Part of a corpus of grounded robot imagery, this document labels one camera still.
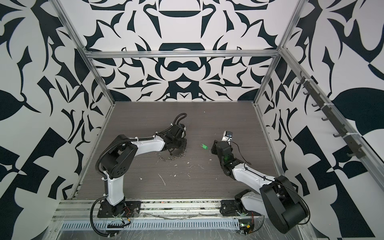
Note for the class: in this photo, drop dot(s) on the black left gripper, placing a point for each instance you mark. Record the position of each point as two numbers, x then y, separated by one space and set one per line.
184 146

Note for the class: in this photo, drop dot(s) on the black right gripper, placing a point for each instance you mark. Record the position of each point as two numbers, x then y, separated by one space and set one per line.
215 147

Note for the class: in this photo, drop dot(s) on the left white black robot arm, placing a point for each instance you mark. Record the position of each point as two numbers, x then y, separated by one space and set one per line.
116 160

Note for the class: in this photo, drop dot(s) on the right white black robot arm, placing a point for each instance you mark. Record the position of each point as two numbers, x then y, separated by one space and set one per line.
272 197

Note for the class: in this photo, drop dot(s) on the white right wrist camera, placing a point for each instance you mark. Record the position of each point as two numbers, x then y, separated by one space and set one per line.
227 136

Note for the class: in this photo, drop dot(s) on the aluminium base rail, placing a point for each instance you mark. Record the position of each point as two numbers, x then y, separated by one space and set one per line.
151 215

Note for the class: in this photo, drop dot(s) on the black wall hook rail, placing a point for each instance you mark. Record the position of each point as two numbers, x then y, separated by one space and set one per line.
334 116

